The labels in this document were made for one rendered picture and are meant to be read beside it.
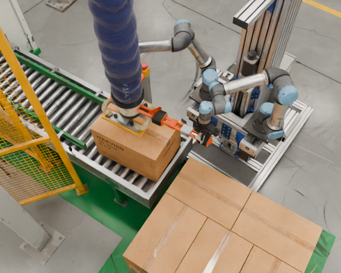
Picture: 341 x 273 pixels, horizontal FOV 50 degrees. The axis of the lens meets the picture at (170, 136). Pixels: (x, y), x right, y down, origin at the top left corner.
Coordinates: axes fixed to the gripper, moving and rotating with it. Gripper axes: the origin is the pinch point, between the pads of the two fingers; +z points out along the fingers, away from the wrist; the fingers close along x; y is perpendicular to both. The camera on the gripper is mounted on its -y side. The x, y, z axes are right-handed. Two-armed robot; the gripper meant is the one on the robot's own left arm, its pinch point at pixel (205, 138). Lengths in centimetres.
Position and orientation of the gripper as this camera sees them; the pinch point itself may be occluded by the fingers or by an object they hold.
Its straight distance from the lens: 246.3
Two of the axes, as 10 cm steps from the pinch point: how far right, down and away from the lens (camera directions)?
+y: -8.6, -4.2, 2.8
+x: -5.1, 7.3, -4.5
